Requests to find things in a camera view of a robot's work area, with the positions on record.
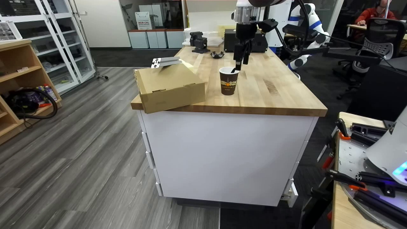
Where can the small black table object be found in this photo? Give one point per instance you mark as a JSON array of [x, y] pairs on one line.
[[217, 55]]

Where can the brown cardboard box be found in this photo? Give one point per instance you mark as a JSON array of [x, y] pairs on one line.
[[169, 87]]

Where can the person in red shirt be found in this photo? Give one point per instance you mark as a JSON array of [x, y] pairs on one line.
[[375, 12]]

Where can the grey curved sheet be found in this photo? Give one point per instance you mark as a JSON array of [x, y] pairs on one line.
[[389, 148]]

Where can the white aluminium rail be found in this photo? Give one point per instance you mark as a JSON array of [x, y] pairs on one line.
[[165, 63]]

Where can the black mesh office chair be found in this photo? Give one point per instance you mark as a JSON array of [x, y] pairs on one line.
[[376, 46]]

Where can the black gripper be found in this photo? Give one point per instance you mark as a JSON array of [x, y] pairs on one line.
[[245, 36]]

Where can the Franka robot arm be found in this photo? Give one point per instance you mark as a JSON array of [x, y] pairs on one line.
[[248, 11]]

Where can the white glass-door cabinet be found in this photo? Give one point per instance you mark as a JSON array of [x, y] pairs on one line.
[[58, 42]]

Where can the black orange-tipped tool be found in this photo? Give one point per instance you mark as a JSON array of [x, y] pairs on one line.
[[345, 178]]

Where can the wooden workbench with tools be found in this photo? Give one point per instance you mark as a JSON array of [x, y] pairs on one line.
[[345, 212]]

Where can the black control box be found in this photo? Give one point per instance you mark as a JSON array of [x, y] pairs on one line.
[[259, 42]]

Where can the white low cabinet row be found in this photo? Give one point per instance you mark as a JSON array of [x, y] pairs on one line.
[[156, 39]]

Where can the wooden open shelf unit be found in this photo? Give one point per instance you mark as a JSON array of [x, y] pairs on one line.
[[19, 72]]

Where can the white cabinet wood-top table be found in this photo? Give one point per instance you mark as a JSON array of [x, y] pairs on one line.
[[229, 153]]

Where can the black marker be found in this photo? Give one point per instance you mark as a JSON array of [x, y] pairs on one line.
[[235, 69]]

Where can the brown paper coffee cup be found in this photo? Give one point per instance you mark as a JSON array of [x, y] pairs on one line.
[[229, 83]]

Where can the black clamp mount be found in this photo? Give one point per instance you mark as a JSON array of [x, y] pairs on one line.
[[198, 42]]

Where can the white and blue robot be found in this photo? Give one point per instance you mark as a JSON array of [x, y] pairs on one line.
[[311, 26]]

